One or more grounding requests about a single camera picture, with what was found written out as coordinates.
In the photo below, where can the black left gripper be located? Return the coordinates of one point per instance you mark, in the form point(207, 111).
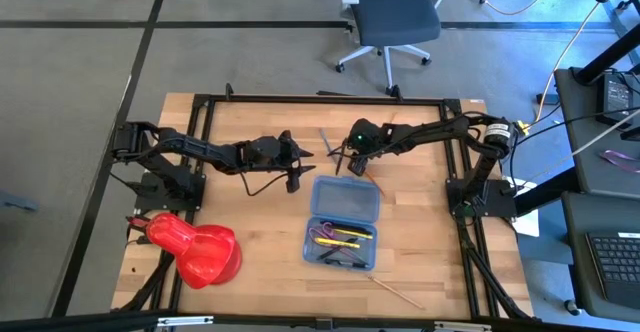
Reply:
point(270, 154)

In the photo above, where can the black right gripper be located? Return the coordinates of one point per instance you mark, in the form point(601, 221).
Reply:
point(365, 137)

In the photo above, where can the orange pencil green eraser cap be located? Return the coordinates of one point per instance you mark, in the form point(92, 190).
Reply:
point(377, 185)

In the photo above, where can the blue plastic supply box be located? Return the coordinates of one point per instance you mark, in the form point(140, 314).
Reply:
point(345, 199)

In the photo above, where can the purple scissors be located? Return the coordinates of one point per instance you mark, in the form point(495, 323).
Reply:
point(326, 228)

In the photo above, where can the black pen with silver band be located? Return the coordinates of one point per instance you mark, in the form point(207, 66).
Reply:
point(350, 263)

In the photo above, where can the natural wood pencil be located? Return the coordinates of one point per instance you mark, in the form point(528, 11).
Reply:
point(395, 291)

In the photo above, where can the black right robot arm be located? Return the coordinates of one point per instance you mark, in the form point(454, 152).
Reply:
point(435, 131)

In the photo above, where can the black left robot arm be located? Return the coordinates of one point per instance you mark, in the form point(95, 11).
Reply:
point(195, 147)

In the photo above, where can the white sticker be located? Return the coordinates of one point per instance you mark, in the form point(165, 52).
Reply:
point(477, 101)

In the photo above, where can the grey office chair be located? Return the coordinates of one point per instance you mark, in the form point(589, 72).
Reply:
point(395, 14)

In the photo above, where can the red plastic pear-shaped object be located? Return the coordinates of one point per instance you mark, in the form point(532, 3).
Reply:
point(200, 252)

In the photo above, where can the yellow power plug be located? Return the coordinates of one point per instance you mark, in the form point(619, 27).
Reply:
point(522, 127)

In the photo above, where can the white paper sheet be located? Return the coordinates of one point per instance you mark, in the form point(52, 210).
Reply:
point(530, 224)

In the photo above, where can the black stand bar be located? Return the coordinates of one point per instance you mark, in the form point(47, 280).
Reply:
point(545, 192)
point(607, 57)

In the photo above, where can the dark grey side desk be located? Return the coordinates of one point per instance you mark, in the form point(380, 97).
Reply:
point(585, 142)
point(575, 252)

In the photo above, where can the purple ribbon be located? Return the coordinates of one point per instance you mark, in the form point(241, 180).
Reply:
point(617, 158)

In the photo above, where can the black power adapter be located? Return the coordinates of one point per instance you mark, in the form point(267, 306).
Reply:
point(616, 97)

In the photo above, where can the black caster wheel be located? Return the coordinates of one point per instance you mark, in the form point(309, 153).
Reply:
point(572, 307)

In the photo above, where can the black aluminium crossbar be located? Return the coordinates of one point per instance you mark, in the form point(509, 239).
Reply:
point(75, 322)

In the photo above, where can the black laptop keyboard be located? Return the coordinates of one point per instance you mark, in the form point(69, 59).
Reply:
point(615, 262)

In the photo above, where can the blue grey floor object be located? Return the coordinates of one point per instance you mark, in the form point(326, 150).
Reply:
point(15, 202)

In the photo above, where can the black aluminium table frame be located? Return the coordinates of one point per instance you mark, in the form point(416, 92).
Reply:
point(325, 99)

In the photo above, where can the silver metal bracket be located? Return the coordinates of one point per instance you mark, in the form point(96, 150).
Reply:
point(185, 321)
point(462, 327)

